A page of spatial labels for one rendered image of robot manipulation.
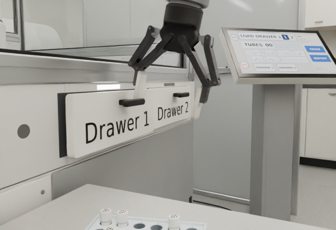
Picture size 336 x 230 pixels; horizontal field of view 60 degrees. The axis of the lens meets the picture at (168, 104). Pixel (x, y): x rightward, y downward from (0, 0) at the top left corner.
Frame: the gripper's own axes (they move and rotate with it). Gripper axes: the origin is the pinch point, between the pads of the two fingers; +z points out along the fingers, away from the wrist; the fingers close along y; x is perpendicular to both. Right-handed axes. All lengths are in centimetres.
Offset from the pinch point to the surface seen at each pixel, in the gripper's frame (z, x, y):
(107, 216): 7.6, 30.0, -8.9
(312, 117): 27, -289, -44
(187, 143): 20.6, -44.8, 7.9
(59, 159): 10.8, 17.7, 9.9
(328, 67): -18, -96, -33
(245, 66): -12, -73, -1
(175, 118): 8.9, -28.8, 8.6
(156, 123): 8.7, -15.9, 8.6
